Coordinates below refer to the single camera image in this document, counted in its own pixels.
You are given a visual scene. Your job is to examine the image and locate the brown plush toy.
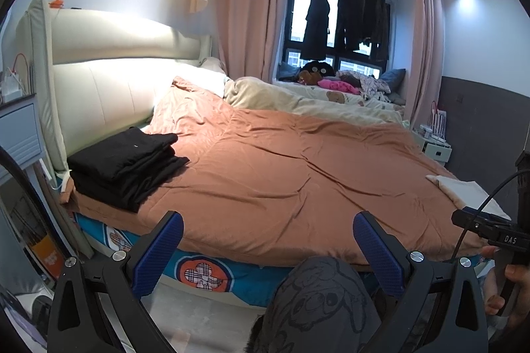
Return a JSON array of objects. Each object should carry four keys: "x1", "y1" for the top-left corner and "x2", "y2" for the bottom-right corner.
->
[{"x1": 295, "y1": 61, "x2": 337, "y2": 87}]

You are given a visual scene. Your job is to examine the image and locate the person's grey printed pants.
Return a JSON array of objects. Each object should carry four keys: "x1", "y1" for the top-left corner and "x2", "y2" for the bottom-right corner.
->
[{"x1": 244, "y1": 257, "x2": 384, "y2": 353}]

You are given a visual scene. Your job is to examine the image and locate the person's right hand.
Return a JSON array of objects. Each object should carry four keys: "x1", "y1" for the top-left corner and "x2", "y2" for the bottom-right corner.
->
[{"x1": 481, "y1": 245, "x2": 530, "y2": 334}]

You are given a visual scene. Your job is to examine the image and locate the white nightstand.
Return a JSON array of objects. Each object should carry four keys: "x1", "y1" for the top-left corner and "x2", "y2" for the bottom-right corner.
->
[{"x1": 414, "y1": 125, "x2": 453, "y2": 164}]

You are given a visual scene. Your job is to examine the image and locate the hanging black coat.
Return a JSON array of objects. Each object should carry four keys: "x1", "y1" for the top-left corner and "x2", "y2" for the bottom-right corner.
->
[{"x1": 301, "y1": 0, "x2": 333, "y2": 62}]

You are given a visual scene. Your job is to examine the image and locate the orange bag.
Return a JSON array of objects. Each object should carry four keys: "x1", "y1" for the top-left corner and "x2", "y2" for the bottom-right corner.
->
[{"x1": 31, "y1": 238, "x2": 64, "y2": 280}]

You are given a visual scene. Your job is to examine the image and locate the grey cushion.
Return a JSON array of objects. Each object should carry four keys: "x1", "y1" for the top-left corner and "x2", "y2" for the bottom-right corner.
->
[{"x1": 379, "y1": 68, "x2": 407, "y2": 94}]

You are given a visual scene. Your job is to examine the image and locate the floral patterned cloth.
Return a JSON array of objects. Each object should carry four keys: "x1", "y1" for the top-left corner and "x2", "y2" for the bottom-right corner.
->
[{"x1": 337, "y1": 71, "x2": 392, "y2": 104}]

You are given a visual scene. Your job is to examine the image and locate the blue bedside cabinet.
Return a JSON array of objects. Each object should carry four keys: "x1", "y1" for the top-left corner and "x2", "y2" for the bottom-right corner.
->
[{"x1": 0, "y1": 93, "x2": 47, "y2": 187}]

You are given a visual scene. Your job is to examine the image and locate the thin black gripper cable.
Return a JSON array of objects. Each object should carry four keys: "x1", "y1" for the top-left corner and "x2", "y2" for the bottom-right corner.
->
[{"x1": 449, "y1": 172, "x2": 521, "y2": 263}]

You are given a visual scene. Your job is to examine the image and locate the orange blanket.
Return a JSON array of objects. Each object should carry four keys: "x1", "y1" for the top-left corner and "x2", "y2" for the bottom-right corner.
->
[{"x1": 62, "y1": 76, "x2": 489, "y2": 268}]

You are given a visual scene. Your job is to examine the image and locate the cream padded headboard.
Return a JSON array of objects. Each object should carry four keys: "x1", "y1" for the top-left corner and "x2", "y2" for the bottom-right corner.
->
[{"x1": 17, "y1": 0, "x2": 213, "y2": 172}]

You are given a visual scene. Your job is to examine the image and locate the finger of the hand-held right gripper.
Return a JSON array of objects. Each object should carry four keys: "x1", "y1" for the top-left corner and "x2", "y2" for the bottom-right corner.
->
[
  {"x1": 462, "y1": 206, "x2": 512, "y2": 223},
  {"x1": 451, "y1": 211, "x2": 498, "y2": 240}
]

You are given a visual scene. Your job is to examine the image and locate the stack of black folded clothes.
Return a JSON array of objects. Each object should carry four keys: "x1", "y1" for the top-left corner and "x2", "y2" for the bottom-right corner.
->
[{"x1": 70, "y1": 155, "x2": 191, "y2": 214}]

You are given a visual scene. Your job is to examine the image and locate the blue printed bed sheet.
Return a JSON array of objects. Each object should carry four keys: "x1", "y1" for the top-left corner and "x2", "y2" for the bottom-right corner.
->
[{"x1": 72, "y1": 211, "x2": 299, "y2": 309}]

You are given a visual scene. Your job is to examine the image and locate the row of hanging dark clothes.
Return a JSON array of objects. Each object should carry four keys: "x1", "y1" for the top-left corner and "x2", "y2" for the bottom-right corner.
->
[{"x1": 335, "y1": 0, "x2": 392, "y2": 61}]

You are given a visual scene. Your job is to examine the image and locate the beige duvet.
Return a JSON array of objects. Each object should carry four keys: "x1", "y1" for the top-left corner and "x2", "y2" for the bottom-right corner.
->
[{"x1": 224, "y1": 76, "x2": 405, "y2": 125}]

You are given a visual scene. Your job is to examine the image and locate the cream white cloth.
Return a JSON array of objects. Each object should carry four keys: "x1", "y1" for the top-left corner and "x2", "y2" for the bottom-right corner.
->
[{"x1": 426, "y1": 174, "x2": 511, "y2": 219}]

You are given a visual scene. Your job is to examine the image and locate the white pillow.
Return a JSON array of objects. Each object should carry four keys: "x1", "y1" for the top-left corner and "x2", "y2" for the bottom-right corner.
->
[{"x1": 172, "y1": 57, "x2": 233, "y2": 98}]

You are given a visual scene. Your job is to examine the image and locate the white device with red wire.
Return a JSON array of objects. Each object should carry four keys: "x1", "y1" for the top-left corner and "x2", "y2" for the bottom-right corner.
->
[{"x1": 0, "y1": 55, "x2": 34, "y2": 104}]

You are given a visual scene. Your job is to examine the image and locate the pink curtain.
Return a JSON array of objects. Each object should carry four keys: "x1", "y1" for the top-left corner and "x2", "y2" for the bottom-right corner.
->
[
  {"x1": 403, "y1": 0, "x2": 447, "y2": 131},
  {"x1": 211, "y1": 0, "x2": 293, "y2": 84}
]

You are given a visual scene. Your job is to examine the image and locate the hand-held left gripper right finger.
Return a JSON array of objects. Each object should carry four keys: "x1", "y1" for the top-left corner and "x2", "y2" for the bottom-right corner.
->
[{"x1": 353, "y1": 211, "x2": 490, "y2": 353}]

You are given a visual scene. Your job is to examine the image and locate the pink cloth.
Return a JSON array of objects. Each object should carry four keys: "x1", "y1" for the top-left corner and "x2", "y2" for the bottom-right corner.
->
[{"x1": 317, "y1": 77, "x2": 362, "y2": 95}]

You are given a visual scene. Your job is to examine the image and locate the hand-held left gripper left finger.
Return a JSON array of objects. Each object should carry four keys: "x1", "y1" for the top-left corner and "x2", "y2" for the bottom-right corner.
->
[{"x1": 46, "y1": 211, "x2": 185, "y2": 353}]

